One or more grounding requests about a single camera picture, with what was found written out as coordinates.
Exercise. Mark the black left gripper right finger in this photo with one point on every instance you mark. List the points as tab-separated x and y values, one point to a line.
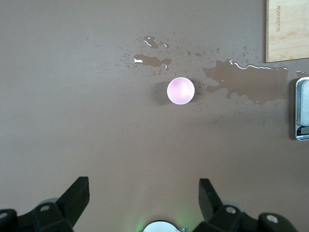
212	207

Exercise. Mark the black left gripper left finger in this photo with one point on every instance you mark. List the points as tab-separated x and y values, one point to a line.
70	205

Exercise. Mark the pink plastic cup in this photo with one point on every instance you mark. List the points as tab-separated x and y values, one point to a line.
180	90

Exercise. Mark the brown table mat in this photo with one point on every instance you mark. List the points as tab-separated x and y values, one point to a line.
72	96

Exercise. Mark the large liquid puddle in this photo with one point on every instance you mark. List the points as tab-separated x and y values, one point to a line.
241	79

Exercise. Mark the silver digital kitchen scale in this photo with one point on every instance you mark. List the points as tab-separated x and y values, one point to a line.
301	108

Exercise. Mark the medium liquid puddle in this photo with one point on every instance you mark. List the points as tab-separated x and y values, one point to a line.
152	61

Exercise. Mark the small liquid puddle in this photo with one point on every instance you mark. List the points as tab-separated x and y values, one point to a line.
154	42

